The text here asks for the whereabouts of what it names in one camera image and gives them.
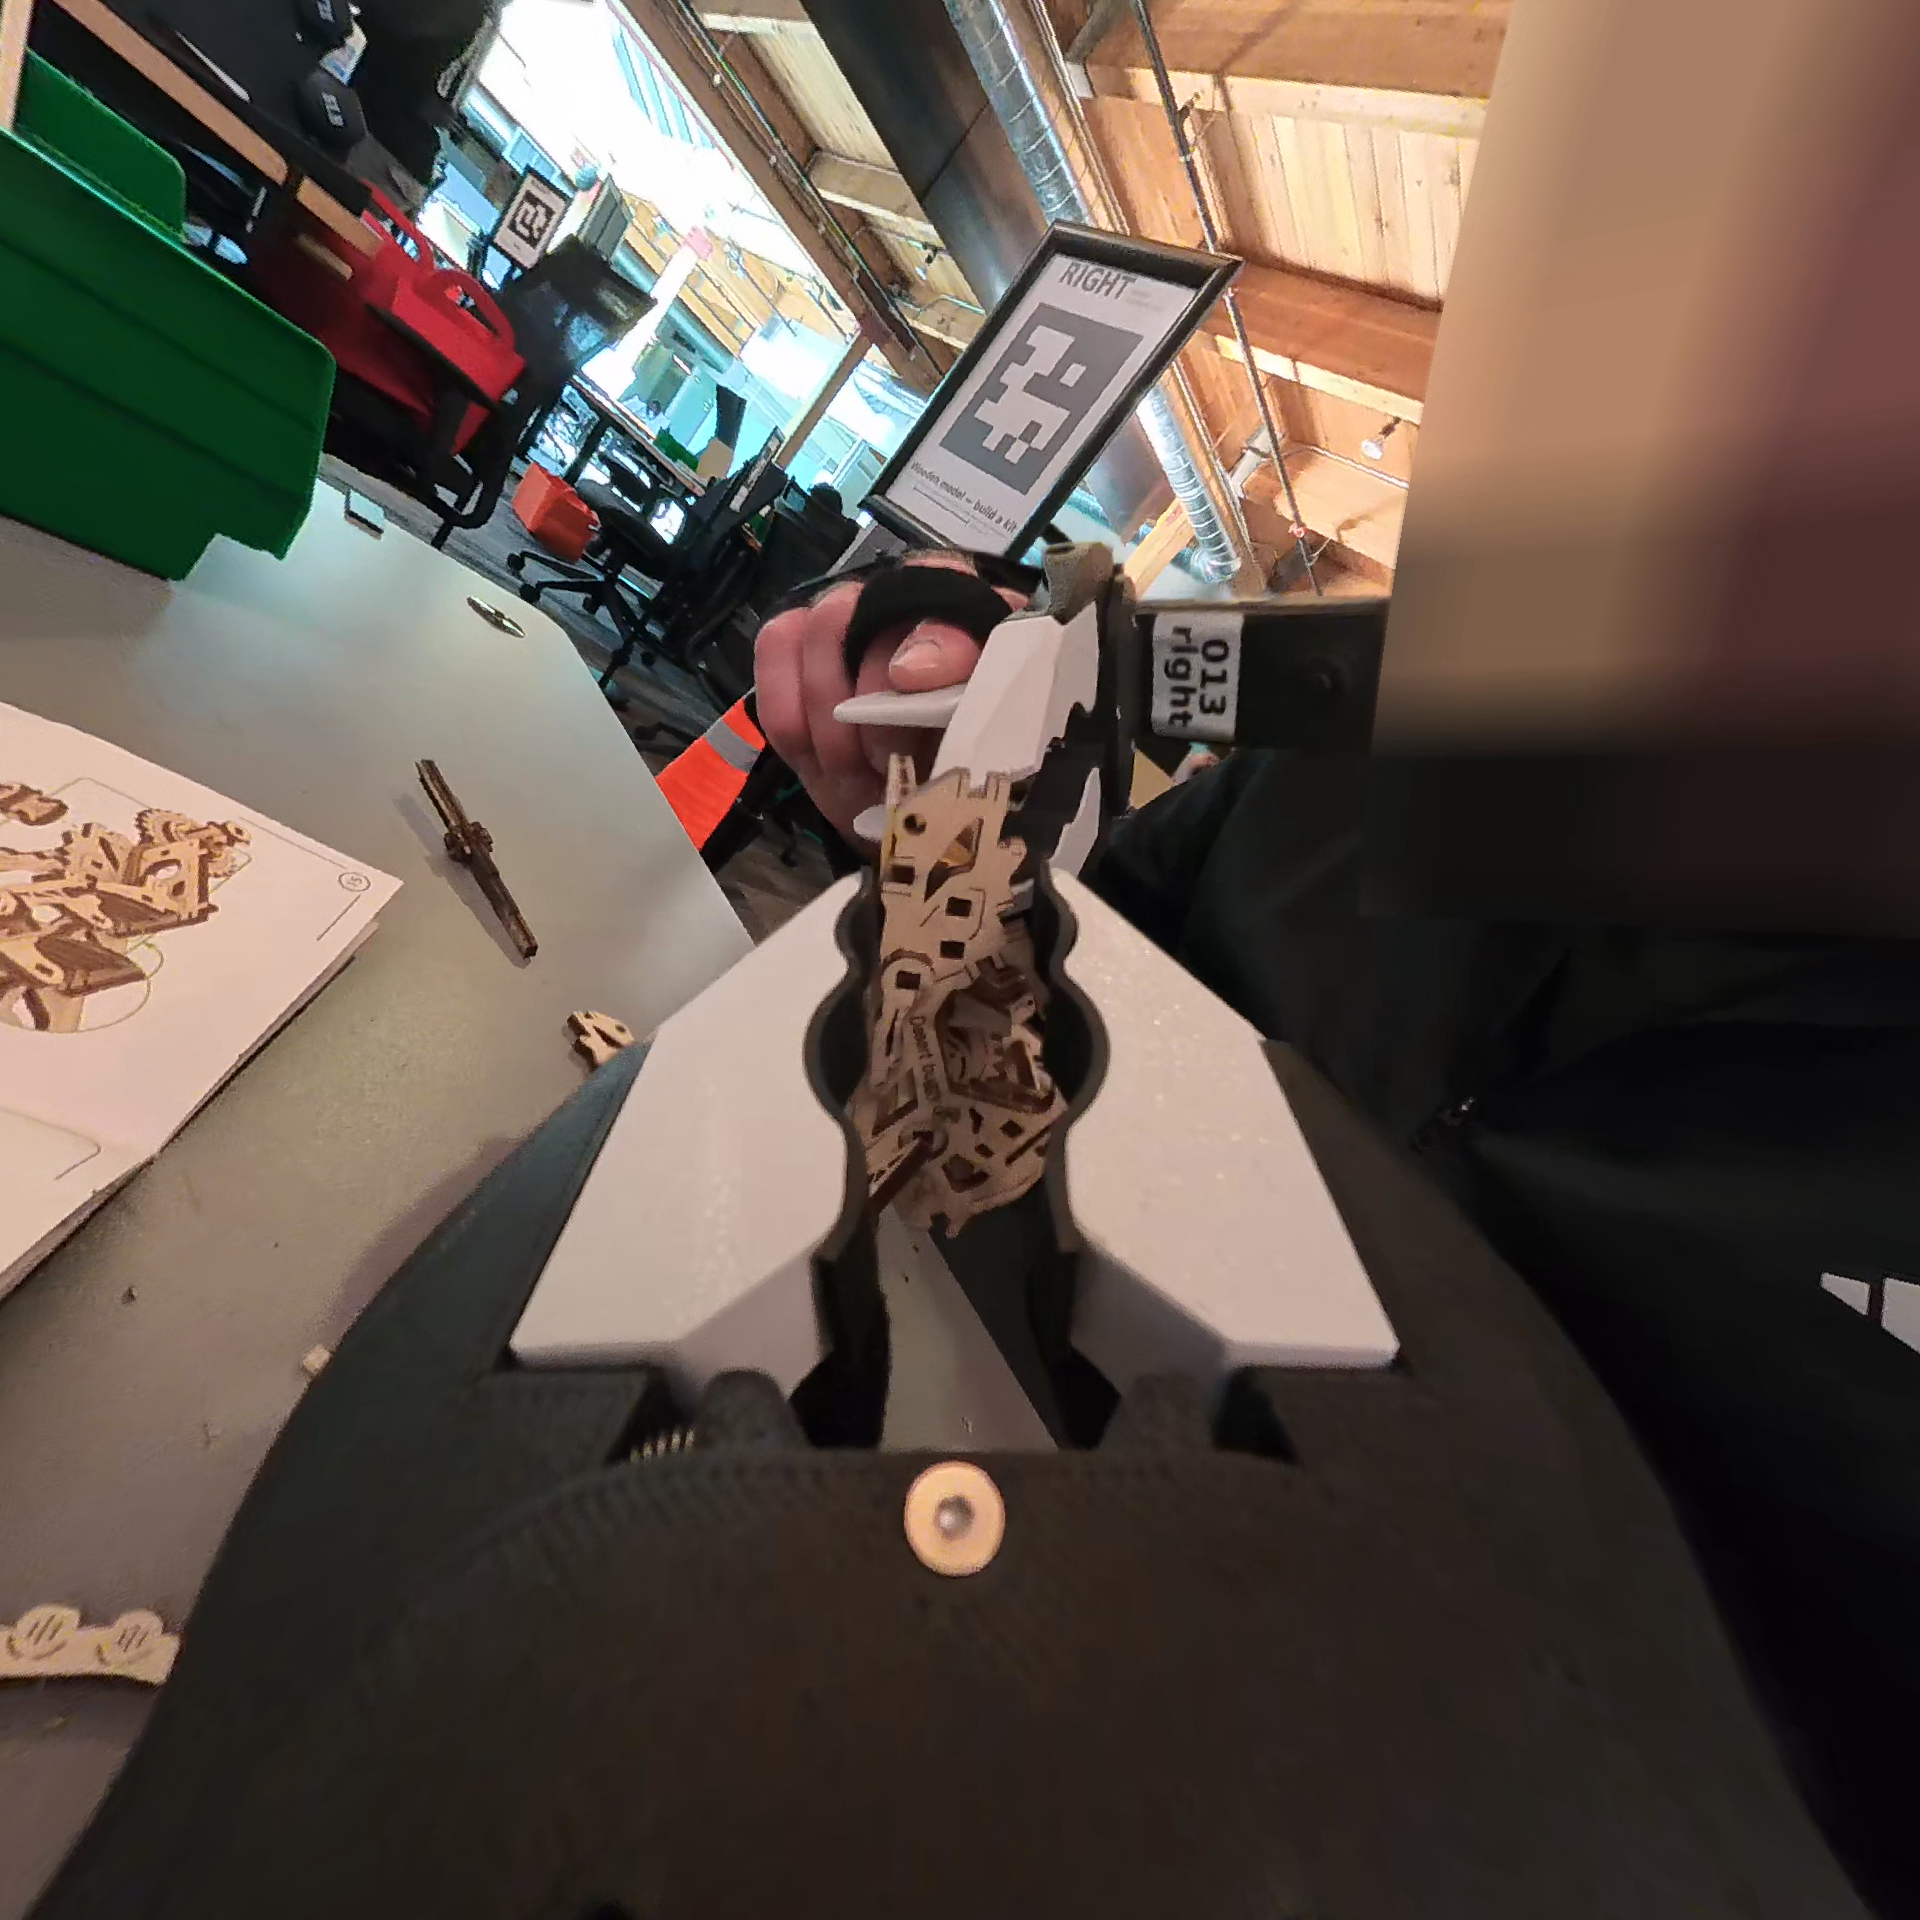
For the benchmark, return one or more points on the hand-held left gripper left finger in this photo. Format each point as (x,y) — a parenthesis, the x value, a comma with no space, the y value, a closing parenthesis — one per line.
(691,1200)

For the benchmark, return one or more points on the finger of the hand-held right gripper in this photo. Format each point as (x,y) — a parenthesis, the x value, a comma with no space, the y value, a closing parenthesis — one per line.
(1051,689)

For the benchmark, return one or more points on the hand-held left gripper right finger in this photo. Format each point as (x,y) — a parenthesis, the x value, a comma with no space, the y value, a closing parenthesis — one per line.
(1229,1200)

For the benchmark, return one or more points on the pale wooden parts sheet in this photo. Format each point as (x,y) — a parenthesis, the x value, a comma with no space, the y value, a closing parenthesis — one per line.
(960,1036)

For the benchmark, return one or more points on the person's right hand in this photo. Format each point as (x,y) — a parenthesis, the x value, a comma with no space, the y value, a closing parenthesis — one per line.
(811,705)

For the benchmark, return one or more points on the small notched wooden piece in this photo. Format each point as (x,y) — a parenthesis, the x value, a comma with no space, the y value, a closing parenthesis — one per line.
(599,1038)

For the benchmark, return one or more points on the framed black-white marker sign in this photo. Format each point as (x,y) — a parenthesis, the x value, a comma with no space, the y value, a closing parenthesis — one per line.
(1051,389)

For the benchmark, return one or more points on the orange traffic cone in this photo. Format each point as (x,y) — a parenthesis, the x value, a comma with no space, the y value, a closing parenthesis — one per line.
(721,779)

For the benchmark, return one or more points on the black office chair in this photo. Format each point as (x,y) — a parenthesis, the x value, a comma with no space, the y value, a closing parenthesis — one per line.
(705,540)

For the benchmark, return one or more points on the dark wooden axle rod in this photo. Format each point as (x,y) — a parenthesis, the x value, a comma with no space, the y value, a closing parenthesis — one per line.
(476,847)

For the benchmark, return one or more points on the open instruction booklet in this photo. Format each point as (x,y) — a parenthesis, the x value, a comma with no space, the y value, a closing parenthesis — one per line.
(226,975)

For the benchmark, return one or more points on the orange bucket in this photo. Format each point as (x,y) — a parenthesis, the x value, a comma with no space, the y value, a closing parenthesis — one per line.
(560,509)

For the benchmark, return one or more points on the small background marker sign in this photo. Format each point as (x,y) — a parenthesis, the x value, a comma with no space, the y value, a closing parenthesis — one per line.
(536,223)

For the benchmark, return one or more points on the stacked green plastic bins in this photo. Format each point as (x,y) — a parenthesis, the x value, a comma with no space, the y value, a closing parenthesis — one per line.
(135,418)

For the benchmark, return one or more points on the silver ventilation duct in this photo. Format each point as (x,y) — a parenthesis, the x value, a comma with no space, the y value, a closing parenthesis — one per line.
(1034,120)

